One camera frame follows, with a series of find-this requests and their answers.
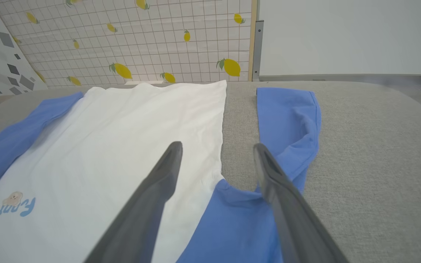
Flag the white board partition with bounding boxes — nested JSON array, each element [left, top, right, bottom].
[[253, 0, 421, 81]]

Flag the white and blue shirt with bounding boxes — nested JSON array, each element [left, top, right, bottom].
[[0, 80, 322, 263]]

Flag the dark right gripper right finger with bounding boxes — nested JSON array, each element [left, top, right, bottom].
[[253, 143, 348, 263]]

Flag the grey diamond pattern panel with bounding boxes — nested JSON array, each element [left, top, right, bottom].
[[0, 0, 48, 97]]

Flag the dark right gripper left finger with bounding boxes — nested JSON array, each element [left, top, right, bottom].
[[84, 142, 184, 263]]

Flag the lemon print partition panel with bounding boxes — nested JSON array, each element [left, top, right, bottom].
[[0, 0, 258, 88]]

